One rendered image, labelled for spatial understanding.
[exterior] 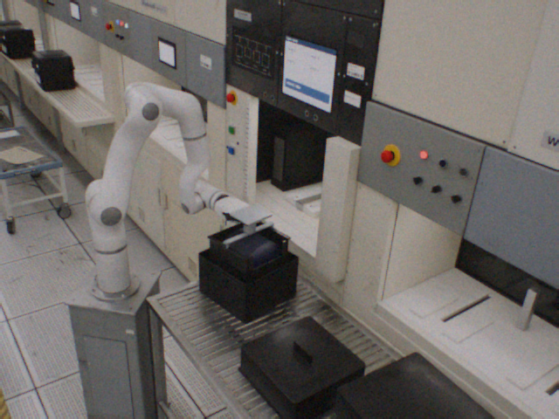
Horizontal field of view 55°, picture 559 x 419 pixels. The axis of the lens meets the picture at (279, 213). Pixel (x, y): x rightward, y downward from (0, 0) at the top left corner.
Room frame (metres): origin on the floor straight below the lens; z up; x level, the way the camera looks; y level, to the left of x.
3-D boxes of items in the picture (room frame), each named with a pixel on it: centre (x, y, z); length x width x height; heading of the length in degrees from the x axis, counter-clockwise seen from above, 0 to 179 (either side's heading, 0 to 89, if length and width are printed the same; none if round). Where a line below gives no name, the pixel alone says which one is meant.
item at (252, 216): (1.71, 0.11, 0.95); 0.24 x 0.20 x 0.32; 137
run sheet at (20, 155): (3.58, 1.92, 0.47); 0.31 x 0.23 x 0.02; 59
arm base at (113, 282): (1.70, 0.62, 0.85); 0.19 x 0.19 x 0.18
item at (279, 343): (1.27, -0.10, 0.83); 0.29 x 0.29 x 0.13; 38
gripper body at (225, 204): (1.78, 0.18, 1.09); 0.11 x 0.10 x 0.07; 47
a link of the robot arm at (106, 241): (1.73, 0.64, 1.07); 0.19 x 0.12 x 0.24; 28
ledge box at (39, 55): (4.22, 1.85, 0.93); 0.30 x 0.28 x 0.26; 34
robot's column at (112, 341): (1.70, 0.62, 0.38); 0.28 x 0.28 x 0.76; 82
